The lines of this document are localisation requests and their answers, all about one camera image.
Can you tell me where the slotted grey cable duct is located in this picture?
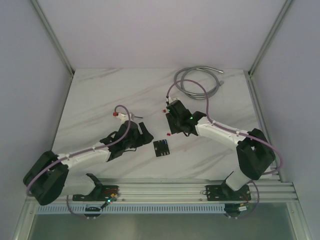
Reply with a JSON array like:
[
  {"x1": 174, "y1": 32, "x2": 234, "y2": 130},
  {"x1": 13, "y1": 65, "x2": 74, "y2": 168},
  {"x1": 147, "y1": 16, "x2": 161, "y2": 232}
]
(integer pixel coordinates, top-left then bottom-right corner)
[{"x1": 36, "y1": 203, "x2": 226, "y2": 215}]

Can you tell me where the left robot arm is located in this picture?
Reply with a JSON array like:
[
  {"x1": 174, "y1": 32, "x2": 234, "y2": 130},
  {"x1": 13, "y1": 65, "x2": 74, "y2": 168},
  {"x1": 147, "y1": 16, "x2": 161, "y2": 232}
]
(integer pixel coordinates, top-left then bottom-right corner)
[{"x1": 23, "y1": 120, "x2": 154, "y2": 206}]

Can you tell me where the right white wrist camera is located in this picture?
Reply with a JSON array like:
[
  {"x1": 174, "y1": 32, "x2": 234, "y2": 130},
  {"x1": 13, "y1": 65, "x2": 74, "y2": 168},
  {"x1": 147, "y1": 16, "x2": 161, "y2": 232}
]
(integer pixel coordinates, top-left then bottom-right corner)
[{"x1": 165, "y1": 96, "x2": 180, "y2": 105}]

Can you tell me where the red handled screwdriver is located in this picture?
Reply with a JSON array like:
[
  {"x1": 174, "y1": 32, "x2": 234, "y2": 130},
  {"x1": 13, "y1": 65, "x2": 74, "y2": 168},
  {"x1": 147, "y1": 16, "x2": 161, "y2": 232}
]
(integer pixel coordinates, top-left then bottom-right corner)
[{"x1": 112, "y1": 112, "x2": 143, "y2": 119}]

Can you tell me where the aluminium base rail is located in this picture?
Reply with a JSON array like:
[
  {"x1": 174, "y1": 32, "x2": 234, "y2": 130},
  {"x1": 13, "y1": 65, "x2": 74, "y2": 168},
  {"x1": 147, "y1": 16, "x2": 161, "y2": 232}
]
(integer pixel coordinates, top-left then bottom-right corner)
[{"x1": 26, "y1": 176, "x2": 299, "y2": 204}]

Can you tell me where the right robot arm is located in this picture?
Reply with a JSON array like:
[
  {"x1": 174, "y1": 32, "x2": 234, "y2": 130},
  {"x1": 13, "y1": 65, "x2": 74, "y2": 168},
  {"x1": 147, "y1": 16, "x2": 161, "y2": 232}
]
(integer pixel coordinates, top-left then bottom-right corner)
[{"x1": 165, "y1": 97, "x2": 276, "y2": 200}]

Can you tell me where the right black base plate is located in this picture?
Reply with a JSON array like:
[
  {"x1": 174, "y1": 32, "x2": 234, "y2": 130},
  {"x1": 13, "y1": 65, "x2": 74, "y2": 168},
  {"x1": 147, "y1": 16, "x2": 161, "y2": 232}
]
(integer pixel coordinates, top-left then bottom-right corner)
[{"x1": 202, "y1": 185, "x2": 252, "y2": 202}]

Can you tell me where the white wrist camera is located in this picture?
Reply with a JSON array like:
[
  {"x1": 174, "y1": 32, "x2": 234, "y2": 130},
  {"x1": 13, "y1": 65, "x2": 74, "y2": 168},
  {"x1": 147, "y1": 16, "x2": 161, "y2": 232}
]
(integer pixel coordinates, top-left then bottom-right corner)
[
  {"x1": 116, "y1": 112, "x2": 135, "y2": 124},
  {"x1": 165, "y1": 96, "x2": 180, "y2": 105}
]

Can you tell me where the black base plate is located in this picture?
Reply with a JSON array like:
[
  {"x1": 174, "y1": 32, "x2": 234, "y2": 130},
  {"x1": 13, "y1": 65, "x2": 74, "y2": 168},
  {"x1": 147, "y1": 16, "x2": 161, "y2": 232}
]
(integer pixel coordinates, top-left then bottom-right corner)
[
  {"x1": 202, "y1": 185, "x2": 252, "y2": 202},
  {"x1": 72, "y1": 185, "x2": 119, "y2": 202}
]

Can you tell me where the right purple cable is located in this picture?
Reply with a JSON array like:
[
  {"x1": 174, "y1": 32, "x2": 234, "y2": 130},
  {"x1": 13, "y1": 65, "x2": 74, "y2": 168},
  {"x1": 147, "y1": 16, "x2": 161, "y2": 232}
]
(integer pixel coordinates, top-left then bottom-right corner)
[{"x1": 166, "y1": 79, "x2": 283, "y2": 221}]

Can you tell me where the coiled grey metal hose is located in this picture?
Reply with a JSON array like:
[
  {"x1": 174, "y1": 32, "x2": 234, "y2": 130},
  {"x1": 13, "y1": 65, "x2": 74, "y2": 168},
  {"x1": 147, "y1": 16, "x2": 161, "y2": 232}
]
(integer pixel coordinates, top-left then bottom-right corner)
[{"x1": 173, "y1": 65, "x2": 225, "y2": 101}]

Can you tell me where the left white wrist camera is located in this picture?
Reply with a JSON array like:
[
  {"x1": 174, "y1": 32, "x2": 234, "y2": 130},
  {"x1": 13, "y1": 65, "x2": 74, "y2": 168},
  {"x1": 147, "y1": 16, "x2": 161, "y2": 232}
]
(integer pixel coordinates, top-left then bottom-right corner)
[{"x1": 116, "y1": 112, "x2": 135, "y2": 124}]

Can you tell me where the black fuse box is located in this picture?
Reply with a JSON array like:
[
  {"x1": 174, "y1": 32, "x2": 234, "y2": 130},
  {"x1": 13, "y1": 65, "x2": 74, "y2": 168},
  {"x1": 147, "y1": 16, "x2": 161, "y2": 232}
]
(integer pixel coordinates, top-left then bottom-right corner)
[{"x1": 153, "y1": 139, "x2": 170, "y2": 157}]

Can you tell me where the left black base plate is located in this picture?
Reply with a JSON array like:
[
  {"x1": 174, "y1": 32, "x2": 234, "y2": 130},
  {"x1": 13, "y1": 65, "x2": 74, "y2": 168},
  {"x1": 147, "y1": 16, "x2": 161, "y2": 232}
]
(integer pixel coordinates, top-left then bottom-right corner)
[{"x1": 72, "y1": 185, "x2": 119, "y2": 202}]

